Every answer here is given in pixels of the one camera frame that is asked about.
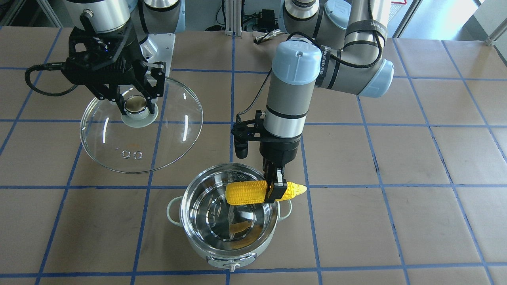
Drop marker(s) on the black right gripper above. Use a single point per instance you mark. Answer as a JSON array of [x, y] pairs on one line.
[[134, 50]]

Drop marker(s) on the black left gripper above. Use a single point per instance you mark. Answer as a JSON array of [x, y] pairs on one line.
[[279, 150]]

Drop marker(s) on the yellow corn cob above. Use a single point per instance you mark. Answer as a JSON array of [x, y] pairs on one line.
[[254, 192]]

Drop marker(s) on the glass pot lid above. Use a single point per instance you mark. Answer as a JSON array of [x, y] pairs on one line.
[[141, 142]]

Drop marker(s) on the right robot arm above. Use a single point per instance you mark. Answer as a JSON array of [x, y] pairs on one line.
[[147, 16]]

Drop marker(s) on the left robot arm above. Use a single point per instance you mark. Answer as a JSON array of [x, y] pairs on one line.
[[332, 44]]

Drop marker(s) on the pale green electric pot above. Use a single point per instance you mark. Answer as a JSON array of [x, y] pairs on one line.
[[227, 236]]

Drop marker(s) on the black power adapter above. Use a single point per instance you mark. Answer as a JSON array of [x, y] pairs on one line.
[[266, 19]]

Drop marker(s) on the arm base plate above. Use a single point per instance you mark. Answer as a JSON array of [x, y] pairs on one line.
[[159, 47]]

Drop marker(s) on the aluminium frame post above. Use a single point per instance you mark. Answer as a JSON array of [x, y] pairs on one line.
[[233, 17]]

